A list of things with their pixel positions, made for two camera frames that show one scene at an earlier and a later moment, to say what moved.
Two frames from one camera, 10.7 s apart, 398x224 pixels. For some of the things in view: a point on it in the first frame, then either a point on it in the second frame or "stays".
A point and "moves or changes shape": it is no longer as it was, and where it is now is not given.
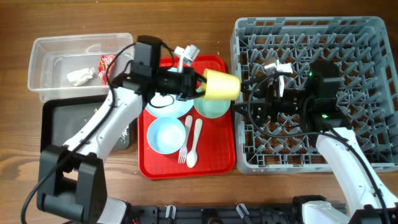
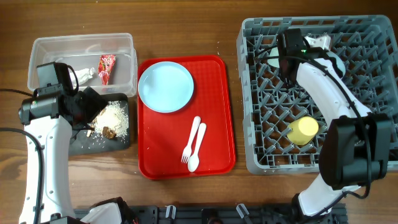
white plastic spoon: (192, 157) moves or changes shape
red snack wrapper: (104, 60) stays
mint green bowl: (211, 108) → (275, 52)
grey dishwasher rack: (360, 47) stays
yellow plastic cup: (219, 86) moves or changes shape
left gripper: (187, 86) → (94, 101)
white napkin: (81, 76) stays
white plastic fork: (183, 152) moves or changes shape
